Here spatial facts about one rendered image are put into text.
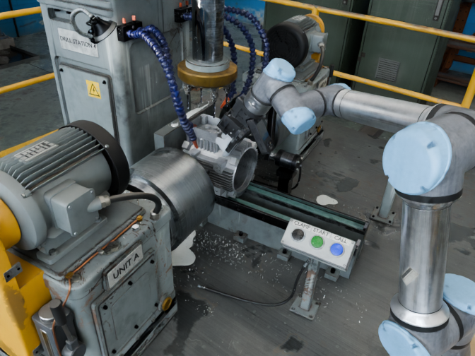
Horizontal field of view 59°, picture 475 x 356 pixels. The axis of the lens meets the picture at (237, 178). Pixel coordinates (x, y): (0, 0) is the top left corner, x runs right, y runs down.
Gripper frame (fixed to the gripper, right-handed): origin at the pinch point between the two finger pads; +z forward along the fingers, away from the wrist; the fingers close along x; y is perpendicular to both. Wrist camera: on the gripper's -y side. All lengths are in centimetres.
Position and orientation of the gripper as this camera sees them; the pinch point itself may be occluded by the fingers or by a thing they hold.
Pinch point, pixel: (227, 155)
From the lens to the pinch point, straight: 129.8
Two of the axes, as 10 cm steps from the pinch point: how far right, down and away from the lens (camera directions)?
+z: -4.8, 5.7, 6.7
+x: -4.8, 4.7, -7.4
